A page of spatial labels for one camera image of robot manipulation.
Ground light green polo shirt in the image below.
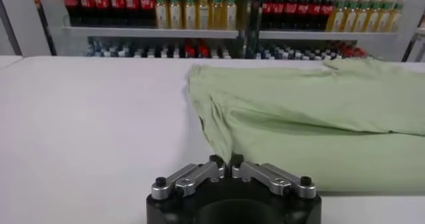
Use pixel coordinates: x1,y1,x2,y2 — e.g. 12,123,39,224
185,58,425,195

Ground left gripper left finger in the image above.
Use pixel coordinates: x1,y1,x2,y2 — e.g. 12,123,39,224
151,154,226,201

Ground yellow tea bottle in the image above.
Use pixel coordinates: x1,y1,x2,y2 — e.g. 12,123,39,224
183,0,197,31
327,0,346,33
169,0,183,30
377,0,392,33
211,0,224,31
197,0,211,31
224,0,238,31
155,0,169,30
341,0,357,33
388,0,406,33
353,0,369,33
365,0,381,33

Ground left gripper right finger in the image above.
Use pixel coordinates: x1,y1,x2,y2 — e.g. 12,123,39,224
228,154,318,199

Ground white cooler shelf board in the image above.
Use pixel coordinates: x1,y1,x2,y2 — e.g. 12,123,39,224
258,29,399,42
62,25,240,40

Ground glass beverage cooler cabinet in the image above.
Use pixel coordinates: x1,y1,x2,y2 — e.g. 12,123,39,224
28,0,253,60
245,0,425,62

